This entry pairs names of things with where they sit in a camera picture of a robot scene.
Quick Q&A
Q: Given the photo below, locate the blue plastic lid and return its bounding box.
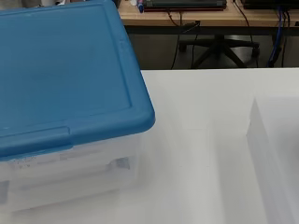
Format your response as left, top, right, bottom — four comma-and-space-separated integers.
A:
0, 0, 156, 162

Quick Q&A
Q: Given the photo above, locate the black office chair base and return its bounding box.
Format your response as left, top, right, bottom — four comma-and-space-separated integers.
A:
178, 34, 261, 69

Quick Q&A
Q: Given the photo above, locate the clear plastic storage box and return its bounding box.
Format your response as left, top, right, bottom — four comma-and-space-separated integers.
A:
0, 125, 146, 216

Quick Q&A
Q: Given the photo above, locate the wooden desk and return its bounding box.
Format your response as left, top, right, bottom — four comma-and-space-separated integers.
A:
117, 0, 299, 35

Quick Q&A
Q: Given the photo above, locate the dark laptop with red edge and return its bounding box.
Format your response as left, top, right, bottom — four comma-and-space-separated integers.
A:
141, 0, 228, 13

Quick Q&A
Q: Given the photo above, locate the white flat box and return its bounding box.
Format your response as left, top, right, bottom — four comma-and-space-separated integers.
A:
246, 96, 299, 224

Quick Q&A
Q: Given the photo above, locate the black laptop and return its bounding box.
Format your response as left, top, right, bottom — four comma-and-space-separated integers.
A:
241, 0, 299, 10

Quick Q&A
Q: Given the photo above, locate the black hanging cable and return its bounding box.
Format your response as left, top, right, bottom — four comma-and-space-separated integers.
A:
166, 10, 185, 70
233, 0, 260, 68

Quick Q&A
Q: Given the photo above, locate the blue cable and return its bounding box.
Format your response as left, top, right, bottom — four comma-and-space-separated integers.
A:
266, 7, 285, 68

